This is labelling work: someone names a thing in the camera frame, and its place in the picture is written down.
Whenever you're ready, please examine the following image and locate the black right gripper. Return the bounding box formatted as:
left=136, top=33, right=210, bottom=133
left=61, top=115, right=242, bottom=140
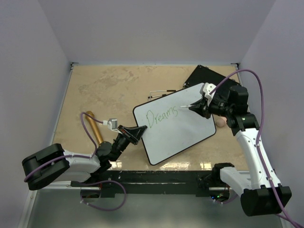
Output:
left=190, top=96, right=233, bottom=119

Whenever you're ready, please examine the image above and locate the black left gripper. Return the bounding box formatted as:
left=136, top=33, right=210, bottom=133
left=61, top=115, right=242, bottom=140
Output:
left=111, top=125, right=147, bottom=162

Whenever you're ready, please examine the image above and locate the white whiteboard black frame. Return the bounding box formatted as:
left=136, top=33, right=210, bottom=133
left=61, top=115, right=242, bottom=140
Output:
left=133, top=83, right=216, bottom=165

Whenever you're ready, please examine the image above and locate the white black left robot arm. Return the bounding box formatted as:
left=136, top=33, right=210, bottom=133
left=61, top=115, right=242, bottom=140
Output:
left=22, top=125, right=148, bottom=190

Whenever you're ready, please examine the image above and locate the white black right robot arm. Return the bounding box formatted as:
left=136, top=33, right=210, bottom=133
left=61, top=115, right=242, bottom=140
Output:
left=189, top=83, right=292, bottom=217

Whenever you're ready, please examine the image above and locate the pink beige cylinder toy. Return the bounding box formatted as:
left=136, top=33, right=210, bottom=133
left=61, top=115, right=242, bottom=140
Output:
left=216, top=116, right=227, bottom=128

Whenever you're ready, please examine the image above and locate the black ribbed board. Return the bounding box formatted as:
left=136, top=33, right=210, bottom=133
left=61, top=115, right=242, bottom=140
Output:
left=183, top=65, right=240, bottom=95

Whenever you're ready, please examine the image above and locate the gold toy microphone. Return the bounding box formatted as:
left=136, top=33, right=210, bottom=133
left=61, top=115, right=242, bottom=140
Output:
left=85, top=111, right=104, bottom=145

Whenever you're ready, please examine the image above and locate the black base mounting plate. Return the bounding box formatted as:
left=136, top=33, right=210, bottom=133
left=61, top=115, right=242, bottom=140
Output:
left=70, top=169, right=240, bottom=198

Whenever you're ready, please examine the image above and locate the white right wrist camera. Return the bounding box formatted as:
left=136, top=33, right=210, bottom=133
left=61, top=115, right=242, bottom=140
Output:
left=200, top=83, right=216, bottom=100

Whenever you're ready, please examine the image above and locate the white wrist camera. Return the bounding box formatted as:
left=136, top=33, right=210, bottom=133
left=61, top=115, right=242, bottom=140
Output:
left=103, top=118, right=118, bottom=131
left=200, top=83, right=216, bottom=100

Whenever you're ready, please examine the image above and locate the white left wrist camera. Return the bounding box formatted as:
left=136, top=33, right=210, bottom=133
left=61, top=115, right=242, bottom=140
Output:
left=103, top=118, right=118, bottom=131

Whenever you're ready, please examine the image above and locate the black wire whiteboard stand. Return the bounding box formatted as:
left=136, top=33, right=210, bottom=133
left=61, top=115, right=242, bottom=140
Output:
left=147, top=90, right=177, bottom=101

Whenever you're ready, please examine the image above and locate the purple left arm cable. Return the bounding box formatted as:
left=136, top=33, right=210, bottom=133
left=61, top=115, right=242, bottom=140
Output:
left=24, top=111, right=127, bottom=211

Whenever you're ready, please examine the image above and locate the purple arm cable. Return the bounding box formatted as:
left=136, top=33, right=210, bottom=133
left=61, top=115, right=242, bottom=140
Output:
left=209, top=68, right=304, bottom=228
left=24, top=111, right=127, bottom=211

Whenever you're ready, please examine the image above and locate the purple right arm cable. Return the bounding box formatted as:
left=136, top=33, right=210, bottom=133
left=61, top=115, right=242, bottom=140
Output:
left=209, top=68, right=304, bottom=228

